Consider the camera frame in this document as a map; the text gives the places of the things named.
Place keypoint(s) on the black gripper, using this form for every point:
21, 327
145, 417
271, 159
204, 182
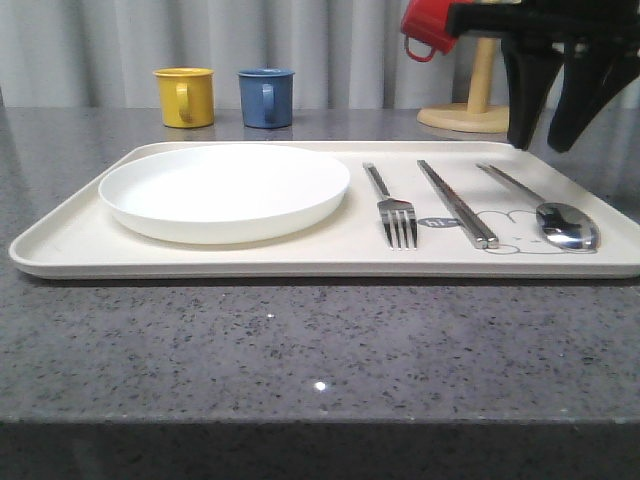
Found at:
606, 62

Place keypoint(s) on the silver metal fork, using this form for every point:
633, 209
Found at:
398, 217

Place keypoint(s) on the white round plate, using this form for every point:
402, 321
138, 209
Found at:
225, 194

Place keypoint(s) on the wooden mug tree stand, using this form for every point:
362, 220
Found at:
477, 114

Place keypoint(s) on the red enamel mug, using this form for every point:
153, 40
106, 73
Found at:
425, 21

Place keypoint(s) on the cream rabbit serving tray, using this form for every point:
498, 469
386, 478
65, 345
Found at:
80, 239

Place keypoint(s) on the grey pleated curtain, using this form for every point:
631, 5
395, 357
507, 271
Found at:
344, 54

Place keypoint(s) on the blue enamel mug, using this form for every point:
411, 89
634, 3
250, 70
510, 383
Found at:
266, 97

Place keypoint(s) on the yellow enamel mug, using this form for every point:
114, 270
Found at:
186, 96

